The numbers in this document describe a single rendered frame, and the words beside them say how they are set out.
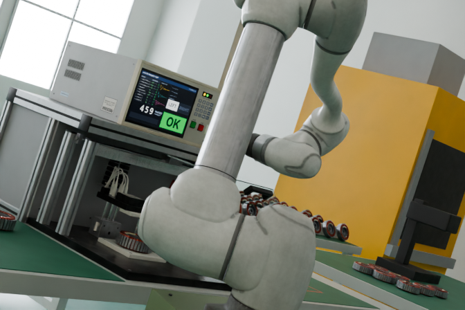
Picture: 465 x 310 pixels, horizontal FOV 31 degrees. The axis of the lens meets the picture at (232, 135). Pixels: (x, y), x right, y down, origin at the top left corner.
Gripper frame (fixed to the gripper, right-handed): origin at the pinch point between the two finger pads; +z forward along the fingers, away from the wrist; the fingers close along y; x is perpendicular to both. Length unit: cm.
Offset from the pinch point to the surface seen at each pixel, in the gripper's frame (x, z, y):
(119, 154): -15.1, 6.0, -28.9
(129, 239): -36.9, -6.0, -25.4
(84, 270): -43, -22, -52
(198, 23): 78, 316, 275
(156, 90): 6.4, 9.6, -19.7
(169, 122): -1.5, 9.6, -10.3
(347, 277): -44, 22, 136
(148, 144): -9.9, 6.7, -18.6
